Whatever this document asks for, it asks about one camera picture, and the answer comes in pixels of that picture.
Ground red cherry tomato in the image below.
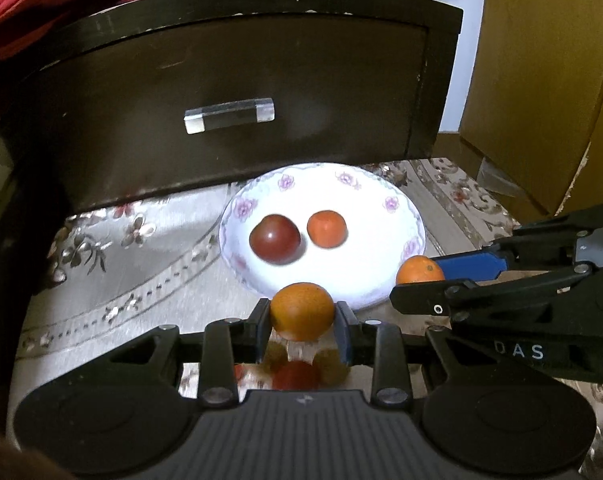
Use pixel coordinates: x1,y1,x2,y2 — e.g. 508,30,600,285
272,361,320,391

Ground clear acrylic drawer handle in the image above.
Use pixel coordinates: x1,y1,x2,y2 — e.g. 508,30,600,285
183,98,276,136

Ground small orange mandarin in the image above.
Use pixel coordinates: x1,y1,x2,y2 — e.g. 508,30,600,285
396,255,446,285
307,210,347,249

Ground brown wooden cupboard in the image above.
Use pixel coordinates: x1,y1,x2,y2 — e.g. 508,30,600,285
460,0,603,214

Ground dark red plum tomato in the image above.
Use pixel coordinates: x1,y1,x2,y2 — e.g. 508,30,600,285
250,214,302,264

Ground dark wooden drawer cabinet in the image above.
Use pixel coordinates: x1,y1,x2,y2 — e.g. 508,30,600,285
2,0,463,211

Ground large orange mandarin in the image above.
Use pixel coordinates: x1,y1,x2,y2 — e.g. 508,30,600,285
270,283,335,341

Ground white floral ceramic plate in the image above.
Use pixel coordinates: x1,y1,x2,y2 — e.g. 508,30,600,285
219,162,426,310

